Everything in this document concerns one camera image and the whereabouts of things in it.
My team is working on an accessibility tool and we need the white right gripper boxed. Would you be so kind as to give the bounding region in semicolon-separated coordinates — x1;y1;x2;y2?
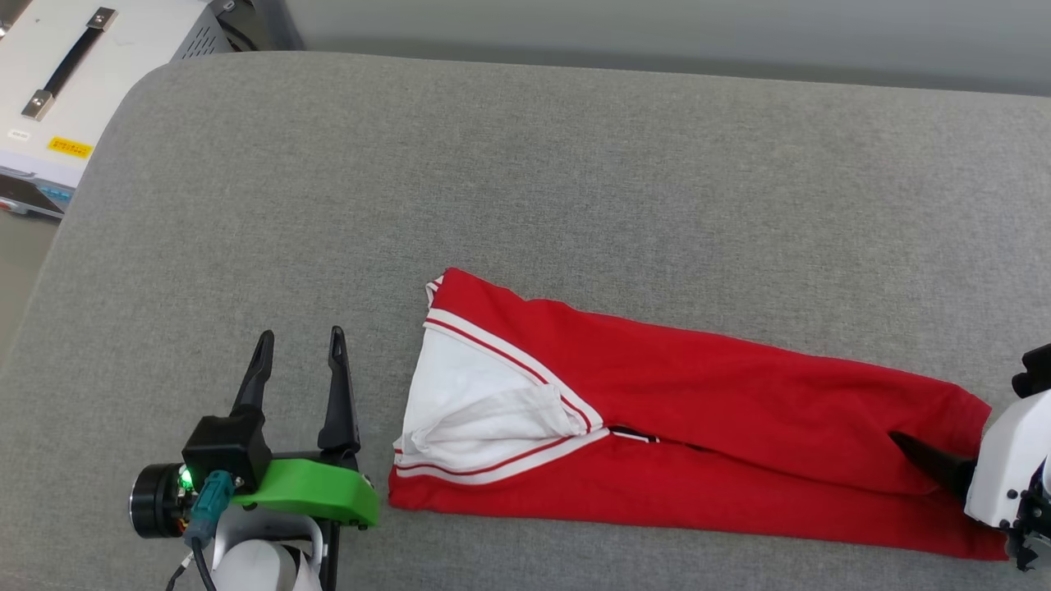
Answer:
891;392;1051;530

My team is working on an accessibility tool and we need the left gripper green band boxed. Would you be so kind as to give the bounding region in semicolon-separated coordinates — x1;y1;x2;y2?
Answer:
130;327;379;539

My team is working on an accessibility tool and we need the red garment with white lining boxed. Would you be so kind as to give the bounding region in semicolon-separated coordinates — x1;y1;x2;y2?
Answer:
388;267;1009;561

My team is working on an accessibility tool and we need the white equipment box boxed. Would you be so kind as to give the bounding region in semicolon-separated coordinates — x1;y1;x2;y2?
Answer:
0;0;236;219

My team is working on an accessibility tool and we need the black cable teal connector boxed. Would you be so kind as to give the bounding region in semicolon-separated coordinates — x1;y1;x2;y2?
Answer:
164;470;237;591

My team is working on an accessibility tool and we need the black cable behind box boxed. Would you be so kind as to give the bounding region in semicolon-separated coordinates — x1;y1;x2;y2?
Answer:
209;0;276;52

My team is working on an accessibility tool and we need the black handle on box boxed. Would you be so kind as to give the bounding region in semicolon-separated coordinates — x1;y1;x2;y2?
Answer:
22;8;118;121

